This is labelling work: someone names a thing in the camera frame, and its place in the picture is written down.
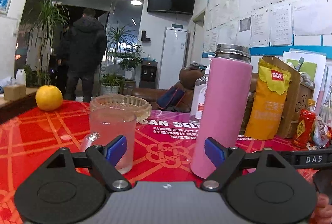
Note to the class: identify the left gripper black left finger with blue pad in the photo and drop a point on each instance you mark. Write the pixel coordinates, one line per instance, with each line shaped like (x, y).
(71, 187)

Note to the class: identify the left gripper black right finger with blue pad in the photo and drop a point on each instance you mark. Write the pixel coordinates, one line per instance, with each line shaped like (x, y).
(259, 187)

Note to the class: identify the pink thermos bottle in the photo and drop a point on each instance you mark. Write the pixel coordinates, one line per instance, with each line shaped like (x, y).
(225, 102)

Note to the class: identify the red drink bottle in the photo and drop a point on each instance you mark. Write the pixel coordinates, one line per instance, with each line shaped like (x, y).
(305, 125)

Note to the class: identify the hand sanitizer pump bottle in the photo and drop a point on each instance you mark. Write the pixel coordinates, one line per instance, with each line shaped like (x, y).
(199, 95)

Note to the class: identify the person's hand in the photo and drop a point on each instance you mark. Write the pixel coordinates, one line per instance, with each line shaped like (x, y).
(323, 211)

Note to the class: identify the snack packet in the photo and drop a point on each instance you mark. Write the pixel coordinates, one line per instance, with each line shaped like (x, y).
(322, 133)

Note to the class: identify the orange yellow snack bag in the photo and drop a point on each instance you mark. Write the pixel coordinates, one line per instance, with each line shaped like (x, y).
(269, 99)

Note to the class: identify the brown cardboard box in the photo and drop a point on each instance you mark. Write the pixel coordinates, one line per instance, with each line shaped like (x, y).
(296, 99)

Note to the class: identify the frosted glass mug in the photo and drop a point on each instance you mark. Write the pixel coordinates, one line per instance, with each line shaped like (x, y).
(105, 125)

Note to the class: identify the woven pen holder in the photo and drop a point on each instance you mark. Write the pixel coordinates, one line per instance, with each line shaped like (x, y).
(247, 113)

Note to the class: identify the yellow orange fruit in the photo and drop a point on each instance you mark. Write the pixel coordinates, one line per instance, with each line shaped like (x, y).
(48, 98)

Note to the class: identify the wooden side table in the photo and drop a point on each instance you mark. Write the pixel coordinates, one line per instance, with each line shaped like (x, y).
(10, 109)

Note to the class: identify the glass ashtray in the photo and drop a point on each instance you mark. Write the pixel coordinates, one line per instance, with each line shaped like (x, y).
(140, 107)

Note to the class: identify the small cardboard box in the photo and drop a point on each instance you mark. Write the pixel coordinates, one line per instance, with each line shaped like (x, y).
(14, 92)

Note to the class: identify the white plastic jug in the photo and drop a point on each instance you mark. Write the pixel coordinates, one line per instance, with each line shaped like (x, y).
(21, 77)

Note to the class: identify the blue bag on sofa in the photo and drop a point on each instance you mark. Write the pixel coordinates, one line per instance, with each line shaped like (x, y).
(170, 98)

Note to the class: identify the black water dispenser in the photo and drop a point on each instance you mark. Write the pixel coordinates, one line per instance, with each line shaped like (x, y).
(148, 74)

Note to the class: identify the white pot plant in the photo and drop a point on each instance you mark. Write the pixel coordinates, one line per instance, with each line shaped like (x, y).
(123, 55)

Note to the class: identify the person in black jacket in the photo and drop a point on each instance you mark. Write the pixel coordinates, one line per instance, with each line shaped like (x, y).
(83, 48)

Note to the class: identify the tall palm plant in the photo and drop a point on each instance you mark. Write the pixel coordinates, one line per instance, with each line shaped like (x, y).
(40, 26)

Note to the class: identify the white refrigerator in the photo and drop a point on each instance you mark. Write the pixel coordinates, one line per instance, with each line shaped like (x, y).
(172, 57)

